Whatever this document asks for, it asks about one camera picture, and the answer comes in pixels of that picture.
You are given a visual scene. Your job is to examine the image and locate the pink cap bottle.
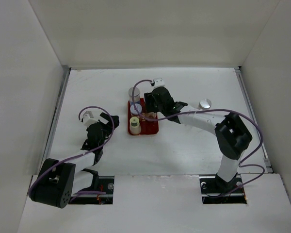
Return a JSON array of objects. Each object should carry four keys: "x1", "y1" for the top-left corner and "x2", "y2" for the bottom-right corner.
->
[{"x1": 145, "y1": 112, "x2": 157, "y2": 122}]

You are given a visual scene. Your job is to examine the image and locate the small jar red label lid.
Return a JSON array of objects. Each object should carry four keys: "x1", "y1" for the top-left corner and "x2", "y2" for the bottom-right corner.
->
[{"x1": 129, "y1": 103, "x2": 142, "y2": 119}]

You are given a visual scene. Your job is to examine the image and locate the tall blue label spice bottle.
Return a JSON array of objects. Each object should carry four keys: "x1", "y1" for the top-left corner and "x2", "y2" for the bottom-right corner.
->
[{"x1": 128, "y1": 87, "x2": 141, "y2": 106}]

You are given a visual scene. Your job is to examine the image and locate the cream yellow cap bottle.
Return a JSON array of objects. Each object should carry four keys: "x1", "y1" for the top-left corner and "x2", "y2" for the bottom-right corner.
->
[{"x1": 129, "y1": 116, "x2": 141, "y2": 135}]

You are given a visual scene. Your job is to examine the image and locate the silver cap white bottle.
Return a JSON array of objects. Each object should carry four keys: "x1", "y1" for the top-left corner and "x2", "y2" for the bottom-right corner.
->
[{"x1": 197, "y1": 99, "x2": 212, "y2": 110}]

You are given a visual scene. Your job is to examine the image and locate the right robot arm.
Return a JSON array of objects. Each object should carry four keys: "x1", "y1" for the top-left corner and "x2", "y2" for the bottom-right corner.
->
[{"x1": 144, "y1": 86, "x2": 252, "y2": 192}]

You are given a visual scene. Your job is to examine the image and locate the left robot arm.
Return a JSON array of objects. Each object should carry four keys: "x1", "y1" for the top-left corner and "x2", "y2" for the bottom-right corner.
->
[{"x1": 28, "y1": 112, "x2": 120, "y2": 208}]

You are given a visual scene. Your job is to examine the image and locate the red rectangular tray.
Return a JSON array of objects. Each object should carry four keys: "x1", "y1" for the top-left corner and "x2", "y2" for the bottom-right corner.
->
[{"x1": 127, "y1": 101, "x2": 159, "y2": 136}]

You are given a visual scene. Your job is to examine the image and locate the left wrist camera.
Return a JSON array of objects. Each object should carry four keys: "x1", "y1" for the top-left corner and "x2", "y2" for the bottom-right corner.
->
[{"x1": 81, "y1": 115, "x2": 98, "y2": 127}]

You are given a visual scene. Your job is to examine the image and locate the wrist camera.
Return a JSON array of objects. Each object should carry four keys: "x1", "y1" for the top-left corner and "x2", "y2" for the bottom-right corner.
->
[
  {"x1": 81, "y1": 115, "x2": 98, "y2": 127},
  {"x1": 151, "y1": 78, "x2": 165, "y2": 89}
]

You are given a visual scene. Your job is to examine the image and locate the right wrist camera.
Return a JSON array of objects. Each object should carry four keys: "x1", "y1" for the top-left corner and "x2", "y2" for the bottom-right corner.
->
[{"x1": 151, "y1": 78, "x2": 165, "y2": 89}]

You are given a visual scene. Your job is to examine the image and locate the left aluminium table rail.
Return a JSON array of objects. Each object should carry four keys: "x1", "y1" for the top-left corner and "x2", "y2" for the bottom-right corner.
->
[{"x1": 38, "y1": 65, "x2": 71, "y2": 171}]

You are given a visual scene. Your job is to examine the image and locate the aluminium table rail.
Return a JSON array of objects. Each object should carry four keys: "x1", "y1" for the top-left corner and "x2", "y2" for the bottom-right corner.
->
[
  {"x1": 234, "y1": 67, "x2": 274, "y2": 173},
  {"x1": 38, "y1": 65, "x2": 71, "y2": 171}
]

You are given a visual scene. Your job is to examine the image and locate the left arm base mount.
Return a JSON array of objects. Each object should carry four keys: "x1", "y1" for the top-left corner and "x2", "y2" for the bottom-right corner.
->
[{"x1": 69, "y1": 169, "x2": 115, "y2": 205}]

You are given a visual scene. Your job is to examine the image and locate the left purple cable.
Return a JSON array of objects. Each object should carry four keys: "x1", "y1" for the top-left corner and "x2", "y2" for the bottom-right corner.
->
[{"x1": 28, "y1": 106, "x2": 115, "y2": 203}]

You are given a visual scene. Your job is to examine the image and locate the purple cable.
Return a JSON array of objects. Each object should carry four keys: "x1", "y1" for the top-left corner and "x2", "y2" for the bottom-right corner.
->
[
  {"x1": 132, "y1": 79, "x2": 266, "y2": 199},
  {"x1": 28, "y1": 106, "x2": 115, "y2": 203}
]

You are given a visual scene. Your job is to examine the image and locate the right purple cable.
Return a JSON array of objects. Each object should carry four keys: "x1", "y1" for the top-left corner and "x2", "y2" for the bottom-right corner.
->
[{"x1": 132, "y1": 79, "x2": 266, "y2": 199}]

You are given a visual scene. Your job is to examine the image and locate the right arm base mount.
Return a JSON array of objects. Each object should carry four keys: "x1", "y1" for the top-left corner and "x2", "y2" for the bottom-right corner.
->
[{"x1": 199, "y1": 175, "x2": 247, "y2": 204}]

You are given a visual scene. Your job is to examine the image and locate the right aluminium table rail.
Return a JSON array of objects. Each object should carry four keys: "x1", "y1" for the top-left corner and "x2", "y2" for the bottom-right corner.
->
[{"x1": 234, "y1": 67, "x2": 274, "y2": 173}]

